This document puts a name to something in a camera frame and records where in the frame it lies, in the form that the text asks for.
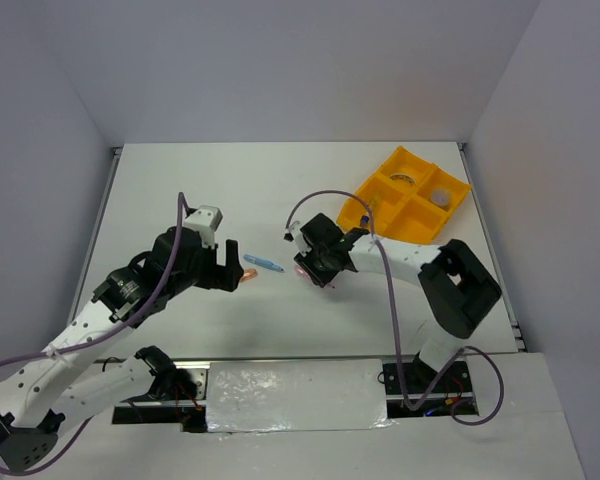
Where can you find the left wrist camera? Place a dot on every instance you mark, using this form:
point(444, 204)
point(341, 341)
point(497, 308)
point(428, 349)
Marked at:
point(205, 221)

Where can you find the silver foil sheet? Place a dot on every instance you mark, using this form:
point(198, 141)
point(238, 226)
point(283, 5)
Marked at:
point(295, 396)

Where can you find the yellow compartment bin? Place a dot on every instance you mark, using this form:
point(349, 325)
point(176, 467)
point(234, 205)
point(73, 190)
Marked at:
point(405, 212)

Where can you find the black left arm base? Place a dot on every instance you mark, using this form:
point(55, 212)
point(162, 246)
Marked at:
point(175, 396)

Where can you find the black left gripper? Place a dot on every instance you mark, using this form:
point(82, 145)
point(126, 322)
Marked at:
point(222, 277)

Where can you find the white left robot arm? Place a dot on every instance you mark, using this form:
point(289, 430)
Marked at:
point(49, 396)

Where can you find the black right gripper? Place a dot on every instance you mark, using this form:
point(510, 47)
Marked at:
point(319, 278)

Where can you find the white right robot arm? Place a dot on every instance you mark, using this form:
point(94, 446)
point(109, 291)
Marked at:
point(460, 291)

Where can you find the pink highlighter pen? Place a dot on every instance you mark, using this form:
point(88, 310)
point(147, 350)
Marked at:
point(302, 273)

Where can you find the blue highlighter pen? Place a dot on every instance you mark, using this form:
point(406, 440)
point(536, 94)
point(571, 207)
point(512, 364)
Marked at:
point(263, 263)

